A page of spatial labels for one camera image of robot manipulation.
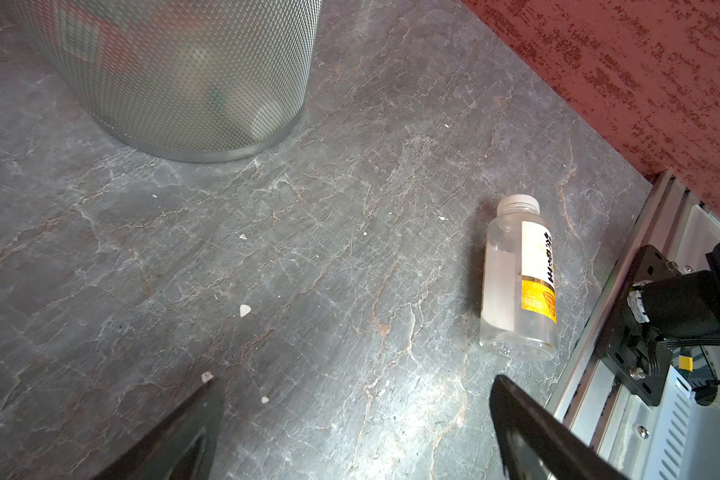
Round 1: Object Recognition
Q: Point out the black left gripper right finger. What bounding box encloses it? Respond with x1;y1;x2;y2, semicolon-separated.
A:
490;375;624;479

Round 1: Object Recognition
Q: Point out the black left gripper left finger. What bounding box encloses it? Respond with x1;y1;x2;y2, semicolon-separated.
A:
96;378;225;479

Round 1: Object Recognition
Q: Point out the yellow white label bottle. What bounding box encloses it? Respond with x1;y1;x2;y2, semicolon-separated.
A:
479;194;558;361

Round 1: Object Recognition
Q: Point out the grey mesh waste bin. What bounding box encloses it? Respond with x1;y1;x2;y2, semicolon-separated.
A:
8;1;321;163

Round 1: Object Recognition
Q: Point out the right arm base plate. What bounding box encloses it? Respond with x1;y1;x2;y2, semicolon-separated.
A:
596;245;679;407

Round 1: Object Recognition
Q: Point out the perforated cable duct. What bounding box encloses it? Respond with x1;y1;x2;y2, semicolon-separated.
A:
597;206;720;479

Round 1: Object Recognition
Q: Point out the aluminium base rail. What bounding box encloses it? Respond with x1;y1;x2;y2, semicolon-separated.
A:
544;169;697;448

